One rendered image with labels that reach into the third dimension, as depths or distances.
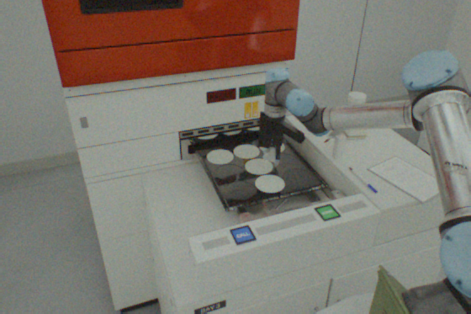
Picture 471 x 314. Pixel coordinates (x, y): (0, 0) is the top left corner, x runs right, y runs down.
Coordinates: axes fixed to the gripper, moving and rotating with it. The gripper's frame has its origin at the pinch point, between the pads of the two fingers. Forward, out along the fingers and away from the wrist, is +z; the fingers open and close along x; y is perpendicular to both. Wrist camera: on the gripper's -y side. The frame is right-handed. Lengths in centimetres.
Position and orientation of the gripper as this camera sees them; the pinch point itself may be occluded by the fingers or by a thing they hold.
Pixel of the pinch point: (277, 162)
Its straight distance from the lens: 142.3
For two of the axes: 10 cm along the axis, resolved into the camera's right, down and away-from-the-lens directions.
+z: -0.1, 8.6, 5.1
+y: -10.0, -0.5, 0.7
